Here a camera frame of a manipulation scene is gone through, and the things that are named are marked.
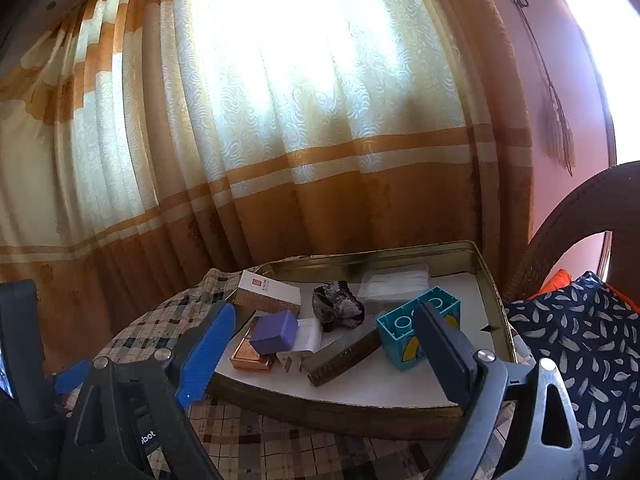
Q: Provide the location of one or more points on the brown wooden ruler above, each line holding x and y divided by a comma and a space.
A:
342, 354

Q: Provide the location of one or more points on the purple small box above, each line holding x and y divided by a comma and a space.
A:
275, 332

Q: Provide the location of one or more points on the white red carton box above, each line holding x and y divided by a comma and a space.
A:
257, 292

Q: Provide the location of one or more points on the teal building block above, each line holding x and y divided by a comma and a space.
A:
396, 330

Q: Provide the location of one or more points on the plaid tablecloth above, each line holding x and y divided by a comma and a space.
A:
245, 445

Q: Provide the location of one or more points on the orange cushion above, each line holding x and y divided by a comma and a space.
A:
560, 279

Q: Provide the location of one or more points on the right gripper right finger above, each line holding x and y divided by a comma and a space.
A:
543, 441

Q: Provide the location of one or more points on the navy leaf pattern cushion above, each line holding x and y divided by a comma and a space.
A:
593, 336

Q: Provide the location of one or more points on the wicker chair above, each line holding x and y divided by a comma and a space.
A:
607, 202

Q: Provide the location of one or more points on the black grey rock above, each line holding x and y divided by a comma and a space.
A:
336, 306

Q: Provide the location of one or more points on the white power adapter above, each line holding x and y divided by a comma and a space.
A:
307, 342

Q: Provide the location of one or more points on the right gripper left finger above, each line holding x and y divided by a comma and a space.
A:
126, 411

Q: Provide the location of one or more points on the copper rectangular box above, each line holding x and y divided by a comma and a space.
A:
246, 358

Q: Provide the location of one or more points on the orange cream patterned curtain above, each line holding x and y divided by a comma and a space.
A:
146, 142

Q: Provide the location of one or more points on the curtain tieback tassel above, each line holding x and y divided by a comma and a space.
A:
561, 142

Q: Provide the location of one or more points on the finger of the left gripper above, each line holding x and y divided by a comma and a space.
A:
33, 417

